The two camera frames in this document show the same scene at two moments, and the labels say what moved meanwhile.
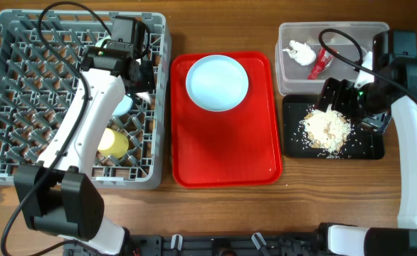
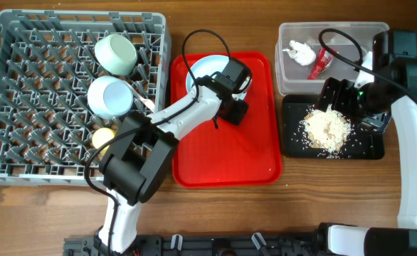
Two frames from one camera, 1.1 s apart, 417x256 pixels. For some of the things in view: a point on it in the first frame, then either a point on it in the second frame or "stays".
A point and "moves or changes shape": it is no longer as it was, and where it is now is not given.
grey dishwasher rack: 28,76 stays
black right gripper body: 346,101 stays
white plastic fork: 145,95 moves or changes shape
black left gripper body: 146,78 to 236,112
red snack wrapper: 324,59 stays
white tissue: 304,54 stays
